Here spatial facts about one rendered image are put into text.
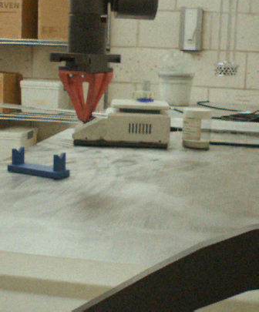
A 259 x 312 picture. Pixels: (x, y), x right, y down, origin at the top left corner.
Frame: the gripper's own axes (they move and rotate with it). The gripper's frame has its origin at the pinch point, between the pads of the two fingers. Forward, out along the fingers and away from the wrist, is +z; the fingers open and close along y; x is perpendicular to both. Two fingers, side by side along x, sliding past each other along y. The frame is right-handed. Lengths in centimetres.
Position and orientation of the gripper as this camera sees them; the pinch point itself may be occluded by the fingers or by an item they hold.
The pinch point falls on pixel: (84, 115)
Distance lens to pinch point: 86.8
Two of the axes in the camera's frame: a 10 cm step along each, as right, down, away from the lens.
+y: 4.6, -1.1, 8.8
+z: -0.4, 9.9, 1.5
